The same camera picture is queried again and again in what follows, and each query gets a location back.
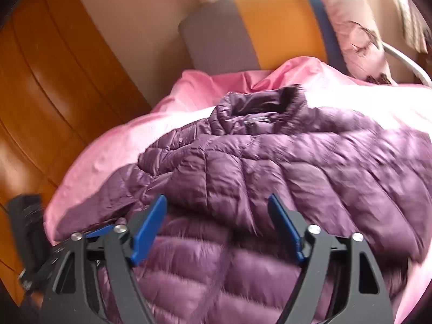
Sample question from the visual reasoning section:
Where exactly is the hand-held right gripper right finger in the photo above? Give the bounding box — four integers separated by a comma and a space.
268, 194, 395, 324

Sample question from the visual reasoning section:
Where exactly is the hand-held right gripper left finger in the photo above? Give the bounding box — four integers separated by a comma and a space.
39, 194, 167, 324

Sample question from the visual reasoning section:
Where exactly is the purple quilted down jacket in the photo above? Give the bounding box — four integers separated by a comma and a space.
54, 86, 432, 324

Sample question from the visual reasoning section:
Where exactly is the pink bed blanket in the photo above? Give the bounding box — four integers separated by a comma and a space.
44, 57, 432, 324

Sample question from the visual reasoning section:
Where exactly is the wooden wardrobe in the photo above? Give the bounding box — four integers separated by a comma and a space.
0, 0, 152, 308

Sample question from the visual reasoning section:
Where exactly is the grey yellow blue headboard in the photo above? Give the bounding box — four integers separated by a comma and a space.
178, 0, 358, 75

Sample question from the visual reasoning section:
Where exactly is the pink deer print pillow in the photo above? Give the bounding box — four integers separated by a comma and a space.
315, 0, 399, 85

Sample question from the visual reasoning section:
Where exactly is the light patterned curtain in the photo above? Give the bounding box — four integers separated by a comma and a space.
381, 0, 429, 53

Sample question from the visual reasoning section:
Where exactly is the white bed rail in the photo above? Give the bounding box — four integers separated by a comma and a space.
381, 42, 432, 86

